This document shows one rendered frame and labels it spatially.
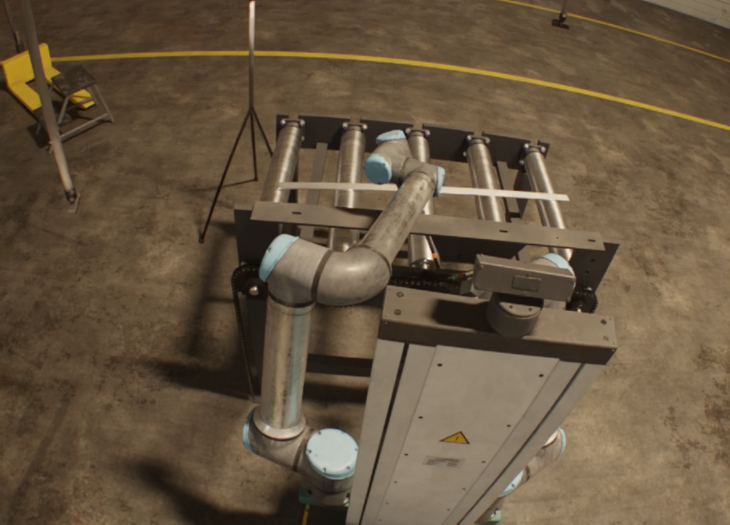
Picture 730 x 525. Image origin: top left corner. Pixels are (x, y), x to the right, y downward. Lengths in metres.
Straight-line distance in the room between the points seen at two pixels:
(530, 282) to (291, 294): 0.65
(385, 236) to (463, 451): 0.55
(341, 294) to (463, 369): 0.45
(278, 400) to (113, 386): 1.56
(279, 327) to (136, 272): 2.11
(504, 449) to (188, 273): 2.48
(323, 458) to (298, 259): 0.60
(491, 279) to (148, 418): 2.24
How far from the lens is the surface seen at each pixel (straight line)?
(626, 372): 3.23
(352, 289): 1.18
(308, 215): 1.76
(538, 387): 0.86
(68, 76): 4.76
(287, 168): 2.38
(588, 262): 2.04
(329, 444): 1.55
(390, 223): 1.36
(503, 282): 0.69
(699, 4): 12.56
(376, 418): 0.95
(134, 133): 4.53
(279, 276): 1.21
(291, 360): 1.35
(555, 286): 0.71
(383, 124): 2.68
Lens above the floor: 2.34
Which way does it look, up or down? 45 degrees down
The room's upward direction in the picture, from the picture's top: 8 degrees clockwise
